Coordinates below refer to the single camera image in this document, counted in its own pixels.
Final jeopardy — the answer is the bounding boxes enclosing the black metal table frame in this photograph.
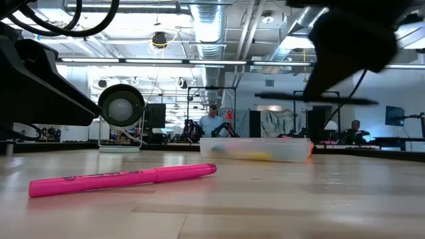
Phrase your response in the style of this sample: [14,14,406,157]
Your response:
[0,56,425,163]

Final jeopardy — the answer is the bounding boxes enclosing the black background station frame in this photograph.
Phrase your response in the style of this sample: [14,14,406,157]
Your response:
[187,85,237,137]
[292,90,342,137]

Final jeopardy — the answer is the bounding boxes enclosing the yellow highlighter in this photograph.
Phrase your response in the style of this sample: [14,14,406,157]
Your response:
[232,151,272,161]

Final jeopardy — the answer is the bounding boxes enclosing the black upright panel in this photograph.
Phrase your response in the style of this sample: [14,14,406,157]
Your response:
[248,110,262,138]

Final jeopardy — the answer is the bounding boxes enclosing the pink highlighter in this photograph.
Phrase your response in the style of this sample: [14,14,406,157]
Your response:
[28,163,218,199]

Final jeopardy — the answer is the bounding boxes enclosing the black square monitor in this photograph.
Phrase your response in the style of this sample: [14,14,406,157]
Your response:
[144,103,167,129]

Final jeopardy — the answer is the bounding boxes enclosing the person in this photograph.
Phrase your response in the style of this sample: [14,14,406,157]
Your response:
[198,104,227,138]
[343,119,370,144]

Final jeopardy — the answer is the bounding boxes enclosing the clear box with orange lid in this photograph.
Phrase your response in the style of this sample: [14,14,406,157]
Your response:
[199,136,315,164]

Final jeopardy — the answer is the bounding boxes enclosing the black overhead camera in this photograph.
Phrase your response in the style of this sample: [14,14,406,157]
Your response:
[151,31,168,50]

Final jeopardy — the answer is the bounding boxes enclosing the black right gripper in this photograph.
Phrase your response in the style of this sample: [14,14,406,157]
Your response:
[302,7,400,103]

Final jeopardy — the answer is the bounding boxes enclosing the black pen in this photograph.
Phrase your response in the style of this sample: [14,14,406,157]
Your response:
[254,91,380,107]

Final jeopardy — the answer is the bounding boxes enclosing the dark background desk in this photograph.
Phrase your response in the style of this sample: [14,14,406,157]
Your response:
[371,135,425,151]

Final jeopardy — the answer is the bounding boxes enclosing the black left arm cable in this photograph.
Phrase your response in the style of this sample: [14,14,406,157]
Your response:
[0,0,121,38]

